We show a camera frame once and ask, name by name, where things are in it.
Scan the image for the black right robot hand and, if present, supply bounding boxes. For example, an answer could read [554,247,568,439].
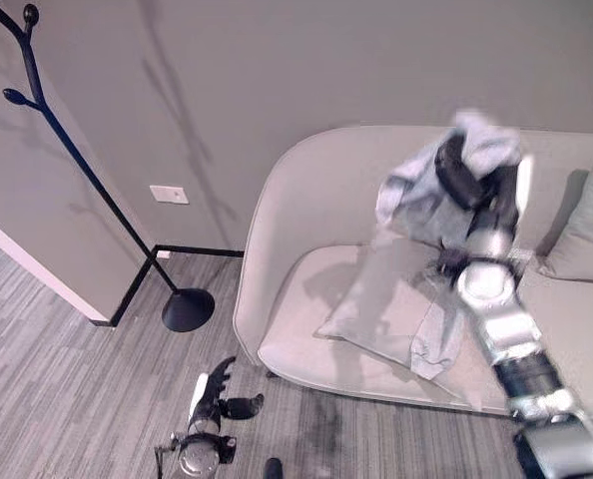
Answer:
[433,135,535,236]

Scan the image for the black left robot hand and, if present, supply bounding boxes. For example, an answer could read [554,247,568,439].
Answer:
[189,355,266,423]

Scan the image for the light blue garment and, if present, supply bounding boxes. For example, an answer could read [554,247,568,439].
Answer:
[374,108,523,382]

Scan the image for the beige fabric sofa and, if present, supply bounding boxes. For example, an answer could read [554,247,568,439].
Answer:
[232,124,593,427]

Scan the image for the black branch coat rack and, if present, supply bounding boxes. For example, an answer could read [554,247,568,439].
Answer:
[0,0,216,333]

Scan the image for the grey-green cushion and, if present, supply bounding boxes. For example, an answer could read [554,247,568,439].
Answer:
[539,147,593,284]

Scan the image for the beige square cushion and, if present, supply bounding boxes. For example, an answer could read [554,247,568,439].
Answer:
[312,235,457,365]

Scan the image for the white wall outlet plate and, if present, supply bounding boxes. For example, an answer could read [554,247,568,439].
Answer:
[149,185,190,206]

